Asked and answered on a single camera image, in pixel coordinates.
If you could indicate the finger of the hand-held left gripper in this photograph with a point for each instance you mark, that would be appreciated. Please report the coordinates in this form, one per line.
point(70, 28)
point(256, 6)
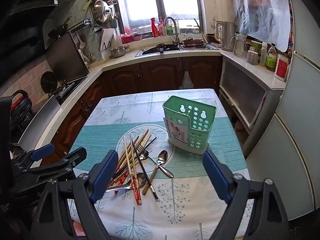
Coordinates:
point(42, 152)
point(72, 160)

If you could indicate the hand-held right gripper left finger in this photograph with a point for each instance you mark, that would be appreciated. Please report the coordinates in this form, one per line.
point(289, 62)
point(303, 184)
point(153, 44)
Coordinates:
point(105, 175)

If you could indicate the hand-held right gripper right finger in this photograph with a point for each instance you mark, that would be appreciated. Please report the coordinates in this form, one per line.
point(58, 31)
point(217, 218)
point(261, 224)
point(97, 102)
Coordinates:
point(216, 177)

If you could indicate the large steel spoon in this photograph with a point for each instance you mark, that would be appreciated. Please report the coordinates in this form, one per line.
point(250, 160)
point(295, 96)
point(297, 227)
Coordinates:
point(120, 187)

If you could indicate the black chopstick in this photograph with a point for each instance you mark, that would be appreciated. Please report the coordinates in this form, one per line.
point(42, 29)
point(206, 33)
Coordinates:
point(145, 172)
point(150, 143)

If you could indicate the green plastic utensil holder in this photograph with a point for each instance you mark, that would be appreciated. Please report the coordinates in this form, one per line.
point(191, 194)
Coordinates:
point(200, 130)

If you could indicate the small steel spoon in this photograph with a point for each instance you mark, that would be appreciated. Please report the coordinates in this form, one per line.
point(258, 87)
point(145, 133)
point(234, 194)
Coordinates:
point(165, 170)

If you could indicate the bunch of bamboo chopsticks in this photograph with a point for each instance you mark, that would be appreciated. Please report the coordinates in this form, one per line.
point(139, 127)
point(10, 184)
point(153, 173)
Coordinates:
point(143, 138)

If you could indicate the leaf-printed tablecloth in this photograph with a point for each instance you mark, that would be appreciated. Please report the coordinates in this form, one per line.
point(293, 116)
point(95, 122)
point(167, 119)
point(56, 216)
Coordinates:
point(200, 192)

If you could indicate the stainless steel panel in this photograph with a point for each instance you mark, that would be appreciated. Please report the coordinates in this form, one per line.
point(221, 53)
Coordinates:
point(42, 125)

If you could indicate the black and red cooker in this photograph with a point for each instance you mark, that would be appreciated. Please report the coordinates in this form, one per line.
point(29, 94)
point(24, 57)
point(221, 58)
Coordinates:
point(22, 112)

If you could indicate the gas stove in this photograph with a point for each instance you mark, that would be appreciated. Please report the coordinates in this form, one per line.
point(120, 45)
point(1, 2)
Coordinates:
point(66, 90)

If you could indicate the round black pan lid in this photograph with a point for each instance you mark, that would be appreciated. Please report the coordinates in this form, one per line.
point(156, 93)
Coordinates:
point(48, 81)

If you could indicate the grey refrigerator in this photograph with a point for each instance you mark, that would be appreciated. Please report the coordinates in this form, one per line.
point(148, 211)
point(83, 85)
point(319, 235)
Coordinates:
point(295, 142)

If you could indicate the white cabinet with frosted doors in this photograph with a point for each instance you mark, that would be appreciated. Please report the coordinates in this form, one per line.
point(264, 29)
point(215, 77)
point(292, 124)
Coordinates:
point(245, 92)

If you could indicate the black stove splash panel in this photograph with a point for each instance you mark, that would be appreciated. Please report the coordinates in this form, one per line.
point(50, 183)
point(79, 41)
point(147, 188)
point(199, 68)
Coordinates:
point(66, 57)

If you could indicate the hanging white plastic bag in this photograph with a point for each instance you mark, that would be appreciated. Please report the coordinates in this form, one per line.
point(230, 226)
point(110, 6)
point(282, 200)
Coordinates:
point(186, 82)

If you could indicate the white kitchen countertop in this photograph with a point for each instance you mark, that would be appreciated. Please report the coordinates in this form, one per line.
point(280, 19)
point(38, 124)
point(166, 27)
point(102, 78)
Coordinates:
point(110, 63)

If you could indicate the black range hood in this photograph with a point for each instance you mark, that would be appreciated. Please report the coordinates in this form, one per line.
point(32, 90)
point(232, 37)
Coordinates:
point(20, 30)

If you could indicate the dark brown base cabinets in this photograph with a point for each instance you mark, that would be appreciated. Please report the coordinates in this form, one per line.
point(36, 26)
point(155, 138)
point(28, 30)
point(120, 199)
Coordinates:
point(155, 76)

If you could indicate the hanging white ladle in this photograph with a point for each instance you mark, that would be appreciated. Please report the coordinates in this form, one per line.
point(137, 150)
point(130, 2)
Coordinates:
point(82, 43)

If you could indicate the small steel pot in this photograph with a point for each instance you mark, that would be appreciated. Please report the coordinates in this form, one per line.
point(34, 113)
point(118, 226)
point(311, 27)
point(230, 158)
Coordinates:
point(118, 52)

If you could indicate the grey mug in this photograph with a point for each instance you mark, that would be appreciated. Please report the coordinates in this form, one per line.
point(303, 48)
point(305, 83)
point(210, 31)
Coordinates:
point(252, 58)

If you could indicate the white cutting board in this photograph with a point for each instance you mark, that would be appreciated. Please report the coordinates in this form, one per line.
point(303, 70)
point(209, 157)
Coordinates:
point(107, 38)

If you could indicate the white jar with red label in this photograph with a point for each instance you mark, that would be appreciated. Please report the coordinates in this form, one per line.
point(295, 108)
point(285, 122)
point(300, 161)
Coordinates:
point(281, 67)

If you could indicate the green-labelled bottle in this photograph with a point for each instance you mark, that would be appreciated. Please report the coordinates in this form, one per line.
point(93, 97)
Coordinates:
point(271, 60)

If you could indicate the steel kitchen sink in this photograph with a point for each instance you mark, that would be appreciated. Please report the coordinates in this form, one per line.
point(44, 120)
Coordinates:
point(212, 47)

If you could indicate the white-capped plastic bottle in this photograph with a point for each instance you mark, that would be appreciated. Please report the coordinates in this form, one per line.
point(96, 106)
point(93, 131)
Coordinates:
point(263, 55)

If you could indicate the glass pitcher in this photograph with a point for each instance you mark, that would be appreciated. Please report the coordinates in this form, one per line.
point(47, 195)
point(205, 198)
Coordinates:
point(240, 47)

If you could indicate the green-labelled jar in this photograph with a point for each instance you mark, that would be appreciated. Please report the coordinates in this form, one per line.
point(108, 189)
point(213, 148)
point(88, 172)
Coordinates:
point(255, 47)

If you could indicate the stack of dirty dishes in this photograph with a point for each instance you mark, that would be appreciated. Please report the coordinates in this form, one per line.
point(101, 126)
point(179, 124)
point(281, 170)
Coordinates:
point(192, 42)

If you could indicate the black pan in sink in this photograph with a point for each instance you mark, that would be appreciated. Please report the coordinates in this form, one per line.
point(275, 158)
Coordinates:
point(160, 48)

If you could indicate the pink bowl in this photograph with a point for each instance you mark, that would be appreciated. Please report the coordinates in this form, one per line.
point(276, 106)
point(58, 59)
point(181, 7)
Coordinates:
point(137, 38)

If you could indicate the dark brown box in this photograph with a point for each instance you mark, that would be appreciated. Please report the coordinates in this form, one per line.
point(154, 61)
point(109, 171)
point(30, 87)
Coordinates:
point(211, 38)

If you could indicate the steel electric kettle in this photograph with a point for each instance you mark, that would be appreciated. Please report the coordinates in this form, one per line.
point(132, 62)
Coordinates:
point(227, 37)

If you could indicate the hanging blue cup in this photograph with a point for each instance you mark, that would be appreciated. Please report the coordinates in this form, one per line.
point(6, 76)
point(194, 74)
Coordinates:
point(114, 24)

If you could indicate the small glass jar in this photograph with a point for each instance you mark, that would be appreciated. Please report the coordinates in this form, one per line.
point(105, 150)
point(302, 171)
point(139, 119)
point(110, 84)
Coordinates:
point(183, 30)
point(196, 30)
point(190, 30)

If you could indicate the steel kitchen faucet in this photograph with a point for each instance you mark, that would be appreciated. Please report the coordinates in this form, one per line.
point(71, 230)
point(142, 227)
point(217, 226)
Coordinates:
point(176, 33)

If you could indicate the hanging large steel wok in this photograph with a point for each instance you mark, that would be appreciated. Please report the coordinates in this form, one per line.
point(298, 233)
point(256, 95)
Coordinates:
point(101, 12)

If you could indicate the red spray bottle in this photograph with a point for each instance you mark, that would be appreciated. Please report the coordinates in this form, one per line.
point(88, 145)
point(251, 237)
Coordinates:
point(155, 31)

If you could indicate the green dish soap bottle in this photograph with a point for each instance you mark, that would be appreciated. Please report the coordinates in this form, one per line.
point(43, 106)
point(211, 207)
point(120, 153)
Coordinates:
point(170, 30)

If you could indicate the pink bottle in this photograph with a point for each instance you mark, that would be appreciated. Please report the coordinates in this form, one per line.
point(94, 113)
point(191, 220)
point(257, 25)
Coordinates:
point(161, 30)

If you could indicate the clear plastic sheet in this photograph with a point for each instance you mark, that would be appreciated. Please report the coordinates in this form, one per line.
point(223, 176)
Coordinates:
point(265, 17)

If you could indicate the kitchen window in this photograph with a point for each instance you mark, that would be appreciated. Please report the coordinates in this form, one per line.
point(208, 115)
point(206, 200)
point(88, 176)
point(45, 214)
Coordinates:
point(140, 2)

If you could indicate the wall utensil rail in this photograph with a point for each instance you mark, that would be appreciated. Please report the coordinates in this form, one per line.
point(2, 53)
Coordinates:
point(87, 22)

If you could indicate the white wall socket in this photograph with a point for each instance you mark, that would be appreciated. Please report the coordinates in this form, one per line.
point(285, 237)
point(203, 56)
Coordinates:
point(214, 22)

